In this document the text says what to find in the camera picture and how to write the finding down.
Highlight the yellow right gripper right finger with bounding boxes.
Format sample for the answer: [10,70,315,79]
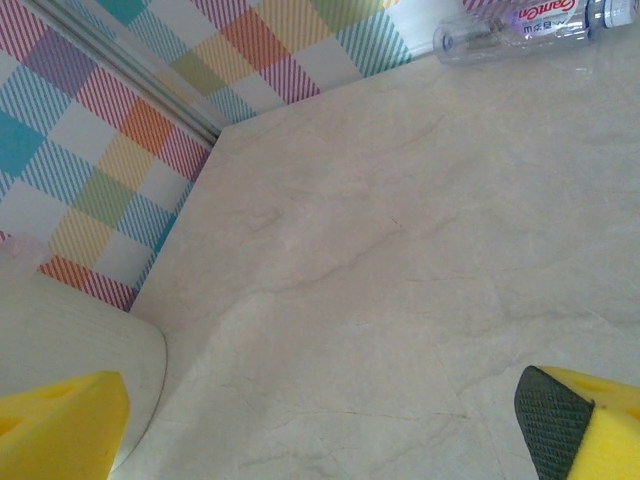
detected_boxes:
[513,364,640,480]

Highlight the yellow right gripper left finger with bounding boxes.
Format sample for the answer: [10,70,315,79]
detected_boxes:
[0,369,132,480]

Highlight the cream round waste bin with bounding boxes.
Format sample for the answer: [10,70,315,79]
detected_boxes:
[0,269,170,480]

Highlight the clear bottle purple label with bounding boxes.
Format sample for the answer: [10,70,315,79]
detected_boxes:
[431,0,640,67]

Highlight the aluminium frame post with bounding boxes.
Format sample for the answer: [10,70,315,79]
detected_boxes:
[28,0,225,147]

